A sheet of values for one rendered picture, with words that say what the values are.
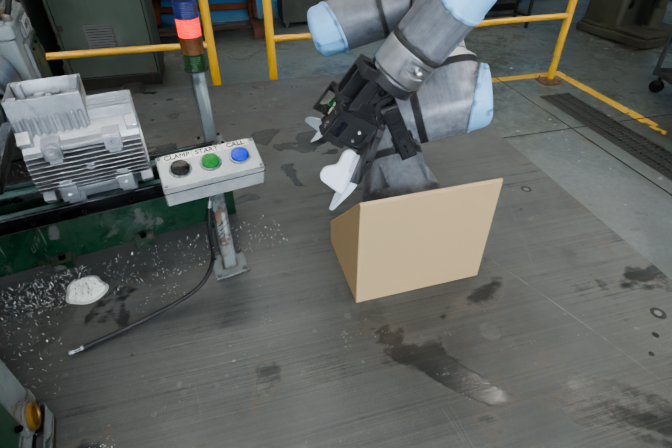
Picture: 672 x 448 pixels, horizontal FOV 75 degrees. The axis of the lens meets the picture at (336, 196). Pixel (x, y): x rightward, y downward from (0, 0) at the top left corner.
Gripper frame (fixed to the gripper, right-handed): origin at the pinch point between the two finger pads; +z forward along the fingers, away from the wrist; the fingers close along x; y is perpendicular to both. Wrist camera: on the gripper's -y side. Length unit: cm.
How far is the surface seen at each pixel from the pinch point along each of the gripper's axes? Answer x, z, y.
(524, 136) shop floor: -147, 22, -225
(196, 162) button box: -8.8, 12.7, 15.7
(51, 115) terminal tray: -24, 26, 37
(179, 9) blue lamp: -63, 14, 19
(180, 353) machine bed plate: 14.1, 35.3, 9.3
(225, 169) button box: -7.0, 10.7, 11.4
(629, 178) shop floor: -88, -6, -244
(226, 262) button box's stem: -4.0, 32.0, 1.3
